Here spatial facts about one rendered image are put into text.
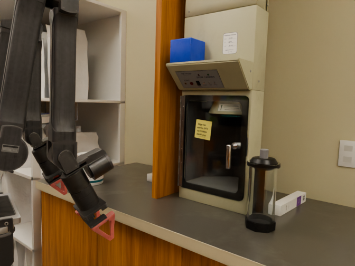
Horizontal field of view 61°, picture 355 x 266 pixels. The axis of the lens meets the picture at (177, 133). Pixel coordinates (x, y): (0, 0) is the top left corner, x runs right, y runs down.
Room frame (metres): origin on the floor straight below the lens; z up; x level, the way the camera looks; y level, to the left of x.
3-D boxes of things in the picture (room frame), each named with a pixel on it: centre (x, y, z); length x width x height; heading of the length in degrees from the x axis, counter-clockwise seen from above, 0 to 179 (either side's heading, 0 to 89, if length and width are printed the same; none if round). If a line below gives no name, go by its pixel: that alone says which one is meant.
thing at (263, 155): (0.99, -0.29, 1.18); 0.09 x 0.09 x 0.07
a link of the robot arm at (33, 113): (1.09, 0.53, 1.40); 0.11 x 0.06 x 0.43; 35
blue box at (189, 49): (1.22, -0.03, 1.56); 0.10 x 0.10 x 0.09; 52
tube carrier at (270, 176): (0.99, -0.29, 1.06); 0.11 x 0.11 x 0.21
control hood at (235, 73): (1.16, -0.10, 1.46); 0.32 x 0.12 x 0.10; 52
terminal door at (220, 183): (1.20, -0.14, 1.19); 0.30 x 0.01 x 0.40; 51
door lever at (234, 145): (1.11, -0.20, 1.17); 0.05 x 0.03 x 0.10; 142
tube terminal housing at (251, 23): (1.30, -0.22, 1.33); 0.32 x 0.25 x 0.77; 52
